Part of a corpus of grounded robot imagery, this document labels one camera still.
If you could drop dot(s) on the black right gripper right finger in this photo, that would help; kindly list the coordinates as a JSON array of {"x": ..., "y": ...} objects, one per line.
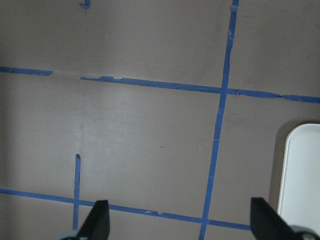
[{"x": 266, "y": 224}]

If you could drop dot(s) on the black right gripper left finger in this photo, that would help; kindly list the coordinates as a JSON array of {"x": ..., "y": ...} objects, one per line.
[{"x": 97, "y": 224}]

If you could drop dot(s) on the white rectangular tray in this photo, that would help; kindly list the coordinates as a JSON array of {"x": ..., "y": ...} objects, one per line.
[{"x": 299, "y": 195}]

